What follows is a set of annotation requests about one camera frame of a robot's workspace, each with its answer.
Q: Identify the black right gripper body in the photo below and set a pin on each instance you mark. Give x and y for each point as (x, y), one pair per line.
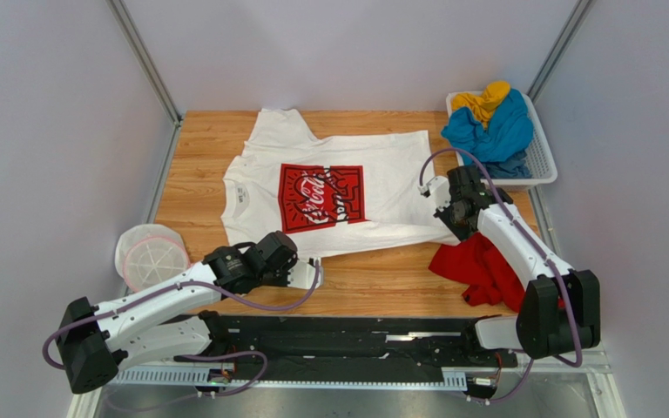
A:
(450, 217)

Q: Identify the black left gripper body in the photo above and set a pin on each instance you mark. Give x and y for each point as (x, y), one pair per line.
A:
(276, 278)

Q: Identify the white mesh laundry bag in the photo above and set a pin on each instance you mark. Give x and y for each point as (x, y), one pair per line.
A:
(149, 254)

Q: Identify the white Coca-Cola print t-shirt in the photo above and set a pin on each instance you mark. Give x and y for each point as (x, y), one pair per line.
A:
(330, 196)

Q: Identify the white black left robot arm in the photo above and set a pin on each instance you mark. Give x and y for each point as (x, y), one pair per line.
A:
(94, 342)

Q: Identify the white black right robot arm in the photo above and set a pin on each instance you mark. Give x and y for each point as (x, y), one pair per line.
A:
(560, 311)

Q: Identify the dark blue denim garment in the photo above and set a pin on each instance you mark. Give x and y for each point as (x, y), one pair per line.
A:
(513, 168)

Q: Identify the red t-shirt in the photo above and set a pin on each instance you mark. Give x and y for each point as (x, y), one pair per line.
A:
(479, 265)

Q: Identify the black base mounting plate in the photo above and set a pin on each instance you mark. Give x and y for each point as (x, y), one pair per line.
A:
(348, 349)

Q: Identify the blue t-shirt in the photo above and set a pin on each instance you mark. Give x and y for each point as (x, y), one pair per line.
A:
(510, 130)

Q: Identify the white plastic laundry basket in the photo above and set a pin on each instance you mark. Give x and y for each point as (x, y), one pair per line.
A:
(539, 157)

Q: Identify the yellow t-shirt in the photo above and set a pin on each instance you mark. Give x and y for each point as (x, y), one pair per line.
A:
(482, 105)

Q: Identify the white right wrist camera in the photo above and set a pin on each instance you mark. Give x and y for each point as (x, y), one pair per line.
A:
(437, 191)

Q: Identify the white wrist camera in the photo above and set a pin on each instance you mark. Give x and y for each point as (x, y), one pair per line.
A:
(437, 191)
(305, 274)

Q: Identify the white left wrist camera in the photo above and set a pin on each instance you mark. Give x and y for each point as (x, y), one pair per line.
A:
(305, 274)

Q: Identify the aluminium frame rail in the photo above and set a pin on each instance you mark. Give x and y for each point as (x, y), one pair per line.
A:
(206, 375)

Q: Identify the aluminium corner post right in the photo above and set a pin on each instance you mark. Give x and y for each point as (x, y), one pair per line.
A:
(569, 30)

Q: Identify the aluminium corner post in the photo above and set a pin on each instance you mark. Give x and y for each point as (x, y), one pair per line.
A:
(126, 23)
(569, 30)

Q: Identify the aluminium corner post left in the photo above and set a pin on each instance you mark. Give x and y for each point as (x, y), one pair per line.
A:
(126, 23)

